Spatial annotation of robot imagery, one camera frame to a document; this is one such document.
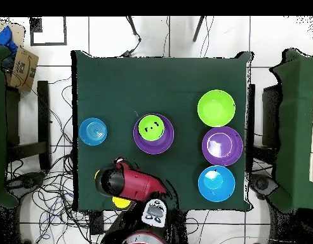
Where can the grey pedestal foot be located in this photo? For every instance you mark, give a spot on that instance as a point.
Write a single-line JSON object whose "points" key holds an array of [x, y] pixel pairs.
{"points": [[262, 184], [28, 181]]}

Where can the black power adapter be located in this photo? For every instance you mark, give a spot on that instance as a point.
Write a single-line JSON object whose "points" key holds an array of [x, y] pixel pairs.
{"points": [[126, 53]]}

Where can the small green bowl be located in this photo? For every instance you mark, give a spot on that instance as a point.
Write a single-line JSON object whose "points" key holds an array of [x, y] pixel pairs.
{"points": [[151, 122]]}

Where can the dark green tablecloth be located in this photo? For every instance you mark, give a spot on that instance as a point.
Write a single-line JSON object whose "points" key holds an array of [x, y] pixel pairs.
{"points": [[146, 81]]}

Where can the black square floor frame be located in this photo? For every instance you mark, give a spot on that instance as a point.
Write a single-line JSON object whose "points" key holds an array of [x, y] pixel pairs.
{"points": [[35, 25]]}

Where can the black tripod leg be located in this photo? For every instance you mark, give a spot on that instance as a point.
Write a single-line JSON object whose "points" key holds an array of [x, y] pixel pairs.
{"points": [[198, 29], [132, 26]]}

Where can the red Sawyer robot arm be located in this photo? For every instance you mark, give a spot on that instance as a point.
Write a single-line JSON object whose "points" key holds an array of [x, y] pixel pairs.
{"points": [[135, 184]]}

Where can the blue fabric bag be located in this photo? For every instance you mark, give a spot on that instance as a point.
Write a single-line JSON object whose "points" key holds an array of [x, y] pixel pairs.
{"points": [[3, 38]]}

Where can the large green bowl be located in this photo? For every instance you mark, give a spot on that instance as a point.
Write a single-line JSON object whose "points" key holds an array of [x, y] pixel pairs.
{"points": [[216, 108]]}

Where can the purple bowl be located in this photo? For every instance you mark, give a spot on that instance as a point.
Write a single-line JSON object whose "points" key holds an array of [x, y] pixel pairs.
{"points": [[222, 146], [153, 147]]}

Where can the brown cardboard box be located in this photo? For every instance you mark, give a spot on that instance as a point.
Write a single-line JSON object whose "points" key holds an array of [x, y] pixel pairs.
{"points": [[22, 71]]}

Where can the large blue bowl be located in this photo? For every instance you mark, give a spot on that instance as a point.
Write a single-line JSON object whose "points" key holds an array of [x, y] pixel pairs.
{"points": [[216, 183]]}

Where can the small blue bowl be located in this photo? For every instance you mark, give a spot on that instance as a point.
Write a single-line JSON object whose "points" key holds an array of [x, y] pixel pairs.
{"points": [[93, 131]]}

